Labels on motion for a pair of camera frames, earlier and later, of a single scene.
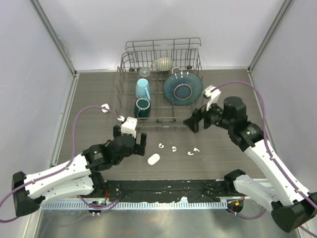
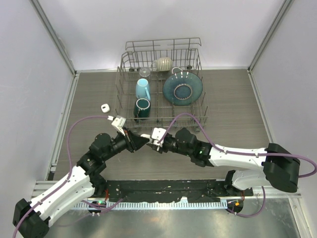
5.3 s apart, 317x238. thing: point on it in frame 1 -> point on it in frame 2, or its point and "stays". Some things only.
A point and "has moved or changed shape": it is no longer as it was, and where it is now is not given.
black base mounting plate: x=169 y=190 stays
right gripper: x=192 y=123 -> x=163 y=148
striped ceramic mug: x=163 y=64 stays
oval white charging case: x=153 y=159 has moved or changed shape
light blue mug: x=142 y=89 stays
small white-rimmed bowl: x=176 y=70 stays
